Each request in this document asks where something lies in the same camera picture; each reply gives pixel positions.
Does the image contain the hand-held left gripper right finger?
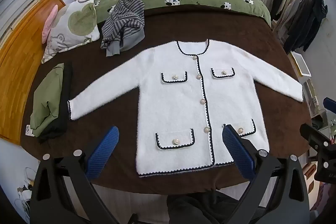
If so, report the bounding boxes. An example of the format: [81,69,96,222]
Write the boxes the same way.
[223,124,311,224]

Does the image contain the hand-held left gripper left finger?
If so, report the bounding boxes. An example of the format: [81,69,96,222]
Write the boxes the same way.
[30,126,137,224]

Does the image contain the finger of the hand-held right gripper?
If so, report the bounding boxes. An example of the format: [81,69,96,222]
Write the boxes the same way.
[300,123,336,148]
[314,145,336,184]

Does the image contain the white fluffy cardigan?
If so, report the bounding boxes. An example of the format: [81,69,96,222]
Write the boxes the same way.
[67,39,304,178]

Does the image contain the blue object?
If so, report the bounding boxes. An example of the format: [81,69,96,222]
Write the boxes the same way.
[323,97,336,115]

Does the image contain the folded black garment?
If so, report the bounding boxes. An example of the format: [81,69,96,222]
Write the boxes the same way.
[37,62,73,143]

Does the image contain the person's dark trousers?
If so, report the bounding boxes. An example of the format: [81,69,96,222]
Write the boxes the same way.
[166,191,263,224]

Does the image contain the white and yellow box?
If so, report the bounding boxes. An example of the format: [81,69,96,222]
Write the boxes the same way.
[288,51,312,77]

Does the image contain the folded green garment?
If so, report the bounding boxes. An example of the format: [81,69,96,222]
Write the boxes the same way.
[30,63,65,136]

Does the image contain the dark hanging jacket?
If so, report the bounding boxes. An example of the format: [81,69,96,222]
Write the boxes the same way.
[283,0,328,54]

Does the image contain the wooden headboard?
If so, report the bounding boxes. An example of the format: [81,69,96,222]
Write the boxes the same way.
[0,0,66,139]

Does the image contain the grey hanging garment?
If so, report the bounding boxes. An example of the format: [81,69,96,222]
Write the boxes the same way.
[282,0,319,42]

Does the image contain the white pillow with green print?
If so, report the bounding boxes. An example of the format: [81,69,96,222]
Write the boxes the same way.
[41,0,101,64]

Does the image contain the grey striped sweater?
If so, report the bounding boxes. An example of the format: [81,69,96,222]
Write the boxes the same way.
[100,0,146,57]

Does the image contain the pink cushion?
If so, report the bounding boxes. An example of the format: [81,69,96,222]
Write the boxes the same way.
[42,6,58,45]

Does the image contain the power strip with cables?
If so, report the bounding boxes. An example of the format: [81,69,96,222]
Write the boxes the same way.
[14,166,36,216]

